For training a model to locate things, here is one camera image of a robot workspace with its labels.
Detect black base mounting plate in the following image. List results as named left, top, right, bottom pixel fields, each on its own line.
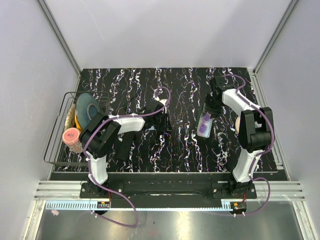
left=78, top=172, right=258, bottom=203

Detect dark green glasses case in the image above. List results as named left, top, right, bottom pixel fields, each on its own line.
left=196, top=103, right=213, bottom=139

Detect pink patterned cup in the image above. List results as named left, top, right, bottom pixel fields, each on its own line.
left=62, top=127, right=83, bottom=154

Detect black wire dish rack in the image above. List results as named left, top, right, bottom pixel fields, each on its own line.
left=43, top=91, right=109, bottom=168

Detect red thin sunglasses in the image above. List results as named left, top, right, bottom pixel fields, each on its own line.
left=197, top=113, right=213, bottom=136

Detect light blue cloth upper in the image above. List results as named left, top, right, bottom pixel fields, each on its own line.
left=148, top=126, right=157, bottom=131

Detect blue ceramic plate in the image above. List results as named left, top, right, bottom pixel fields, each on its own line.
left=75, top=93, right=101, bottom=130

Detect yellow plate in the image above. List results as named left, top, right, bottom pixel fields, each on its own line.
left=74, top=112, right=83, bottom=132

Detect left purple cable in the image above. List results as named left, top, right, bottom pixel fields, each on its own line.
left=82, top=86, right=172, bottom=228

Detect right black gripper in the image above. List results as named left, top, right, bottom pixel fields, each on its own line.
left=201, top=93, right=222, bottom=119

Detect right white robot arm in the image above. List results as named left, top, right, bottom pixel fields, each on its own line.
left=197, top=76, right=275, bottom=199

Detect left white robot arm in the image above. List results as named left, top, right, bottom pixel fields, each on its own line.
left=79, top=97, right=171, bottom=198

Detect woven beige plate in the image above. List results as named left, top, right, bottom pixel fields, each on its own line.
left=64, top=103, right=76, bottom=131

